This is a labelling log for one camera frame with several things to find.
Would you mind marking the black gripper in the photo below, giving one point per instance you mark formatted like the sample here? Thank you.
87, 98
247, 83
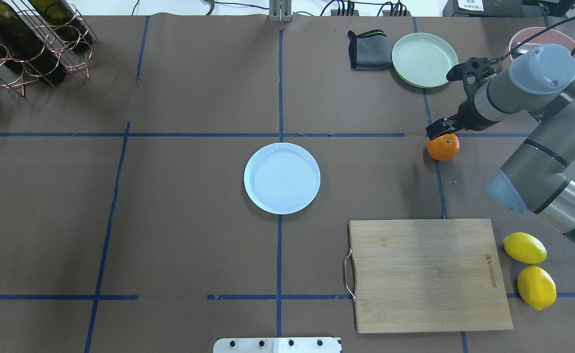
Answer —
469, 118

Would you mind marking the orange mandarin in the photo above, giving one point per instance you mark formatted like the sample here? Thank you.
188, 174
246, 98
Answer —
443, 148

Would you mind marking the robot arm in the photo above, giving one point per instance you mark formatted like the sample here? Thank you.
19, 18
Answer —
541, 82

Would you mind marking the light green plate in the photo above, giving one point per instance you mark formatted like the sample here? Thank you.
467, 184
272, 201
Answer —
423, 60

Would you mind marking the light blue plate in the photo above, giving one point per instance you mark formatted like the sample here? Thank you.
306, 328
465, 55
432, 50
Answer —
282, 178

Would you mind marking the grey folded cloth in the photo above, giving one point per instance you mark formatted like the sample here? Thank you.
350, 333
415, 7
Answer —
369, 51

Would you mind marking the black mini computer box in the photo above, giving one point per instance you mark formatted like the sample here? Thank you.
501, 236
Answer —
492, 9

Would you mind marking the pink bowl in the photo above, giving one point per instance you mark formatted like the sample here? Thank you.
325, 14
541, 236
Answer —
551, 36

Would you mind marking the yellow lemon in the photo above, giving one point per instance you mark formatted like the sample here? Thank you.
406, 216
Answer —
525, 248
536, 287

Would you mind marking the bamboo cutting board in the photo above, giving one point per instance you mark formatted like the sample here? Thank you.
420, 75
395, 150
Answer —
427, 275

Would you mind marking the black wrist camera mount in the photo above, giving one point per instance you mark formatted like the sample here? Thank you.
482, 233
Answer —
472, 73

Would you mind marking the aluminium frame post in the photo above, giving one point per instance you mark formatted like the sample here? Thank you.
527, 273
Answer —
280, 11

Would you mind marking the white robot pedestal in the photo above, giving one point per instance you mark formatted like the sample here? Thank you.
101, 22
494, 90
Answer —
279, 345

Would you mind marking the copper wire bottle rack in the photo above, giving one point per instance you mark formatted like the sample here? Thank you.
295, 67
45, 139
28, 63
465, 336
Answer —
44, 41

